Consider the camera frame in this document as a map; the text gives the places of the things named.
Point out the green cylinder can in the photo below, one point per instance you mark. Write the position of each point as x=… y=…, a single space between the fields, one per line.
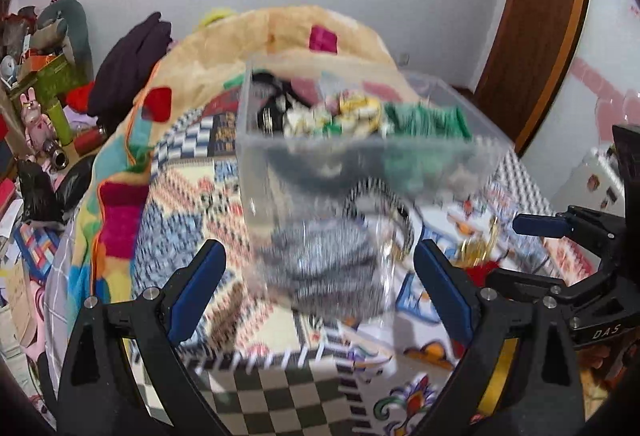
x=56 y=118

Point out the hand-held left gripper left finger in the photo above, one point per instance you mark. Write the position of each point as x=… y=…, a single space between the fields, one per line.
x=201 y=283

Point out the pink rabbit toy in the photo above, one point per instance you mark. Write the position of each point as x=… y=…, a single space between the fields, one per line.
x=34 y=116

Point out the red scrunchie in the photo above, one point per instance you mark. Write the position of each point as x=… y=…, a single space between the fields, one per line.
x=480 y=272

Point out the colourful patchwork fleece blanket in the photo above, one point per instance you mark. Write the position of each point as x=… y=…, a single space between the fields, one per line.
x=120 y=216

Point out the black white checkered headband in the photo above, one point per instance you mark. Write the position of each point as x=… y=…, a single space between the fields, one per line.
x=395 y=198

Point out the white refrigerator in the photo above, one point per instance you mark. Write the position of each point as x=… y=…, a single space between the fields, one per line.
x=600 y=178

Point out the red thermos bottle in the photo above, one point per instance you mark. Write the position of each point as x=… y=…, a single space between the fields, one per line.
x=90 y=139

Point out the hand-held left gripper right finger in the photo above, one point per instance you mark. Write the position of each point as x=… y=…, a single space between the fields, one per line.
x=444 y=286

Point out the grey striped cloth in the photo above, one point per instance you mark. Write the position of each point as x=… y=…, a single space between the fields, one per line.
x=325 y=261

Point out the black hair accessory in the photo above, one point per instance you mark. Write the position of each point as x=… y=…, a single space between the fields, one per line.
x=272 y=101

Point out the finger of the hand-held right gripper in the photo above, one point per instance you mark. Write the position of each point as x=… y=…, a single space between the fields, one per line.
x=530 y=285
x=540 y=224

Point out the green cardboard box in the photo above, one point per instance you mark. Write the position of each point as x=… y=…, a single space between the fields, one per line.
x=50 y=78

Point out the wooden door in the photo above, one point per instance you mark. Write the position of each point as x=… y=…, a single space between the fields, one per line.
x=537 y=26

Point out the black plastic bag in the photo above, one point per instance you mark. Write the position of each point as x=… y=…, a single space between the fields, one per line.
x=47 y=196

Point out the gold bangle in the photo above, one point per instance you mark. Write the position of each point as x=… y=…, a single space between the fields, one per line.
x=475 y=243

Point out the patterned printed blanket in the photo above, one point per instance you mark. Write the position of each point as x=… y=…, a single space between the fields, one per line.
x=240 y=326

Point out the clear plastic storage box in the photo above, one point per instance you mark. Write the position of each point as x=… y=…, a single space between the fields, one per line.
x=320 y=196

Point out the green scrunchie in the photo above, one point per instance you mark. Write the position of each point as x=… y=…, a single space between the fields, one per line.
x=430 y=118

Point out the dark purple clothing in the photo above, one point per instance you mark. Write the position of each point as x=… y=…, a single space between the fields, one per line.
x=127 y=68

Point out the grey plush toy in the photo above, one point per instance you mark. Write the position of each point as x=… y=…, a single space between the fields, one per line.
x=62 y=23

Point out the yellow green plush toy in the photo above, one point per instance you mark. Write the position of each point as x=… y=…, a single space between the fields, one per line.
x=215 y=16

